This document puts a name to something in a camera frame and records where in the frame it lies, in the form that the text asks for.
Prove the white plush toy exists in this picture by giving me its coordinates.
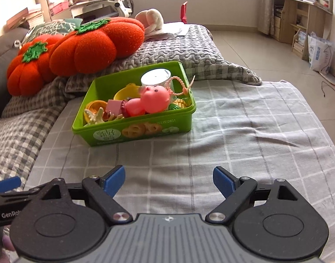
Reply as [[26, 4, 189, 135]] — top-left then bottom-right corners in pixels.
[[135, 8, 164, 34]]

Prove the light grid bed sheet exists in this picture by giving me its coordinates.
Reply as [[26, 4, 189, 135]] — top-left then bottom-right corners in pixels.
[[25, 80, 335, 262]]

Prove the grey checked quilt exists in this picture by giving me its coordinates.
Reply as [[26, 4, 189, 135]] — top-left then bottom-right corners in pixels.
[[0, 74, 75, 187]]

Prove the toy corn cob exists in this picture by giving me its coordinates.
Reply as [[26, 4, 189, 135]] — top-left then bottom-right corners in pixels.
[[168, 98, 189, 110]]

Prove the grey sofa backrest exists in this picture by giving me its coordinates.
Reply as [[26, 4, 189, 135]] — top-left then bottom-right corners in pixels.
[[0, 27, 28, 117]]

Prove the stack of books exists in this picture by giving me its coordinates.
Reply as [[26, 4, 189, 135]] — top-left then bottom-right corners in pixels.
[[6, 4, 44, 30]]

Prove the teal patterned cushion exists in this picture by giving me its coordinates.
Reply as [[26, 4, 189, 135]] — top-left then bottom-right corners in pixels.
[[12, 18, 83, 49]]

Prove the grey checked pillow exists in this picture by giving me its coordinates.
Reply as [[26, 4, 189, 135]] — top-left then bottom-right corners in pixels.
[[65, 24, 262, 93]]

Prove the large orange pumpkin cushion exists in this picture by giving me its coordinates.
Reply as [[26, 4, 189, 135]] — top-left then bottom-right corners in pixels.
[[49, 17, 145, 77]]

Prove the green plastic storage bin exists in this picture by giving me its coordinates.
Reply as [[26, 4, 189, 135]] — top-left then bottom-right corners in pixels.
[[72, 61, 196, 147]]

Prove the clear cotton swab jar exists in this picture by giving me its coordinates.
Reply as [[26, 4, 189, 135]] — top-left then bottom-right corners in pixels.
[[139, 68, 172, 93]]

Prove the white paper shopping bag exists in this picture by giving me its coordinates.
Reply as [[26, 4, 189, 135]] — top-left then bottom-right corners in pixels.
[[308, 32, 334, 75]]

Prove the wooden shelf desk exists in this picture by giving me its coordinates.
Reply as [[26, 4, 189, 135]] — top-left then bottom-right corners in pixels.
[[273, 0, 333, 60]]

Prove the grey window curtain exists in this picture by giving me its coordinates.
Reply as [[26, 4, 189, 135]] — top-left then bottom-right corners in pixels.
[[258, 0, 275, 35]]

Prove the yellow toy pot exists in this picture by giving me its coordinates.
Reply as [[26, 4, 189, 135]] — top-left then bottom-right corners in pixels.
[[113, 83, 140, 100]]

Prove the beige dried starfish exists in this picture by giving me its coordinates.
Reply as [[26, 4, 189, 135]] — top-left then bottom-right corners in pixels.
[[84, 107, 104, 126]]

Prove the small orange pumpkin cushion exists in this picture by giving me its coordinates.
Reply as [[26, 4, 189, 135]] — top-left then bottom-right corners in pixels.
[[6, 34, 63, 97]]

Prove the orange toy pot lid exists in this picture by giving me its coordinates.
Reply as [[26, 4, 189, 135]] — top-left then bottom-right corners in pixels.
[[83, 100, 107, 123]]

